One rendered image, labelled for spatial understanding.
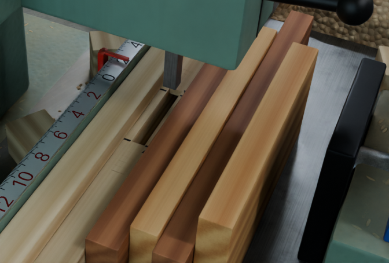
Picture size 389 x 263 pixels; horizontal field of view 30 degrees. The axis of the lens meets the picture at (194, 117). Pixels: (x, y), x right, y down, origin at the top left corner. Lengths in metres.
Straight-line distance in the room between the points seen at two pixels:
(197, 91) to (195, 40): 0.07
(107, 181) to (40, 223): 0.05
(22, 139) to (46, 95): 0.10
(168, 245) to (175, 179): 0.04
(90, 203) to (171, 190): 0.05
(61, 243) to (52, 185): 0.03
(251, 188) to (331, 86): 0.22
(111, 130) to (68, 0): 0.08
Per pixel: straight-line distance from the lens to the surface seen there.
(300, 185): 0.49
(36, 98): 0.69
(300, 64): 0.46
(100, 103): 0.45
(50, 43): 0.76
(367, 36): 0.63
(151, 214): 0.38
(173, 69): 0.45
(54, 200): 0.39
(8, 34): 0.64
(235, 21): 0.38
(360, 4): 0.39
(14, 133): 0.61
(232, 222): 0.35
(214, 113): 0.44
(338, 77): 0.58
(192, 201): 0.39
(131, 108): 0.45
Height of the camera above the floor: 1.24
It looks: 41 degrees down
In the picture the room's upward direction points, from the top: 6 degrees clockwise
